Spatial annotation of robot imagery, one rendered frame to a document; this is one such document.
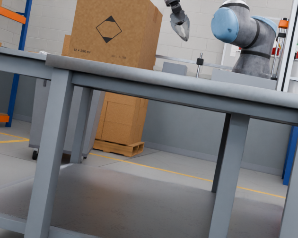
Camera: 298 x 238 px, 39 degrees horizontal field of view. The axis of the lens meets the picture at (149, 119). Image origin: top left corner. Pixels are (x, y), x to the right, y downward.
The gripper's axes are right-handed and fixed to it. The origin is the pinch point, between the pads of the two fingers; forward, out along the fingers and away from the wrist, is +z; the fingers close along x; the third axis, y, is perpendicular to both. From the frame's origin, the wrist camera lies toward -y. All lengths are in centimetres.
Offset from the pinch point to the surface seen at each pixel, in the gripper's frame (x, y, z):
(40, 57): 48, -65, 1
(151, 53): 15.2, -27.5, 5.9
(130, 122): 104, 315, 11
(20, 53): 55, -65, -3
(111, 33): 25.9, -42.2, -4.0
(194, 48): 0, 456, -71
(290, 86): -37, -2, 39
